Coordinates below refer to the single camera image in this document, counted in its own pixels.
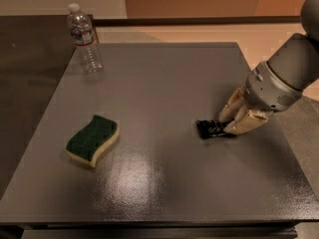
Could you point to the silver grey gripper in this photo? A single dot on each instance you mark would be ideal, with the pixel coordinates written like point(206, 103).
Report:
point(269, 90)

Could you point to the black rxbar chocolate wrapper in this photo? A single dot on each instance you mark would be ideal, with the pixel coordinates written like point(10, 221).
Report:
point(211, 128)

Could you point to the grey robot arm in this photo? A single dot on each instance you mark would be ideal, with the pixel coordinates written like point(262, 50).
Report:
point(296, 62)

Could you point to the green and yellow sponge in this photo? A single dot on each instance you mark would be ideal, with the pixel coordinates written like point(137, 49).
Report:
point(91, 141)

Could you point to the clear plastic water bottle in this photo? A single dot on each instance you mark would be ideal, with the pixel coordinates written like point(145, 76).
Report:
point(84, 38)

